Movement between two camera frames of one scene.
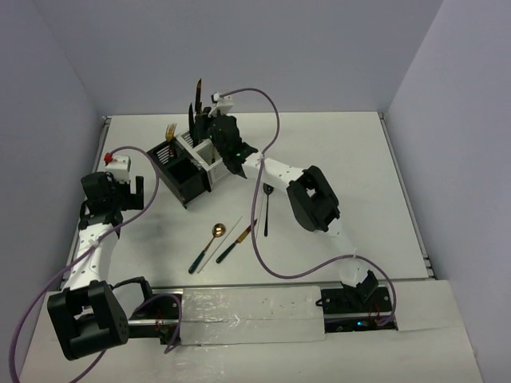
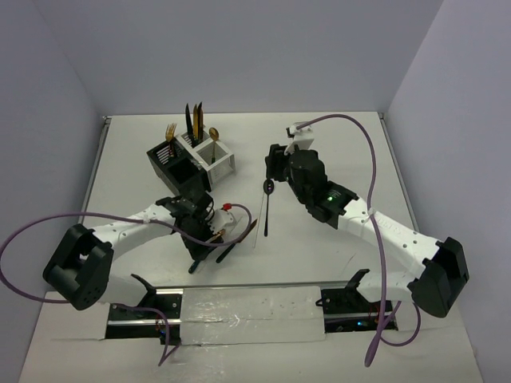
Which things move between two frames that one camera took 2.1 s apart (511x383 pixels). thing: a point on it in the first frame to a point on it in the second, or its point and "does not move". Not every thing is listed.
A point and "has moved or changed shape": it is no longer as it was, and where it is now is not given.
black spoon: (267, 190) does not move
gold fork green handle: (169, 136) does not move
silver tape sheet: (253, 314) does not move
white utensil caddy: (204, 155) does not move
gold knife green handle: (198, 104) has moved or changed shape
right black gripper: (203, 122) to (276, 156)
